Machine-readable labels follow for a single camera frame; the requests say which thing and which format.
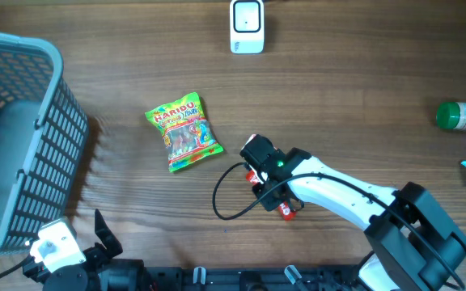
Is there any red Nescafe coffee stick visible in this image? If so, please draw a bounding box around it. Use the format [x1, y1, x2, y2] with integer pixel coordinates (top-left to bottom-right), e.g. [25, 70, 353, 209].
[246, 171, 297, 221]

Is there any Haribo gummy candy bag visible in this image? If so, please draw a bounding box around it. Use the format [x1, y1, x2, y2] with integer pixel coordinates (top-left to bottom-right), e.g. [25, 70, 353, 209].
[145, 92, 223, 172]

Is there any green lid jar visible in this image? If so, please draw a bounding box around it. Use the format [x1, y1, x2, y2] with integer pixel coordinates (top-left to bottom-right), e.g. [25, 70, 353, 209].
[436, 102, 466, 131]

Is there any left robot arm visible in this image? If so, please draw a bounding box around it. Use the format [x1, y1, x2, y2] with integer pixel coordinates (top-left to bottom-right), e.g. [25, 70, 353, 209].
[22, 209, 158, 291]

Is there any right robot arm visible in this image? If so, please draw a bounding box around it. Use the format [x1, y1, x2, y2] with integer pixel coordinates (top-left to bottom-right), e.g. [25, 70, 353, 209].
[241, 144, 466, 290]

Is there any white barcode scanner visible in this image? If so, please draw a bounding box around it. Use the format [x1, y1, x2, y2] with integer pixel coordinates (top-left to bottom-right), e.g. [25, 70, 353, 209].
[229, 0, 265, 54]

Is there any grey plastic shopping basket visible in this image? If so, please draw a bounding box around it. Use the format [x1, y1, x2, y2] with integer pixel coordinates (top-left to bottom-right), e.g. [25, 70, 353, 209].
[0, 33, 89, 255]

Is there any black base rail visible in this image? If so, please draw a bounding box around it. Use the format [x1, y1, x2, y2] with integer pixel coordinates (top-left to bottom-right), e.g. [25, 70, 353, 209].
[147, 265, 366, 291]

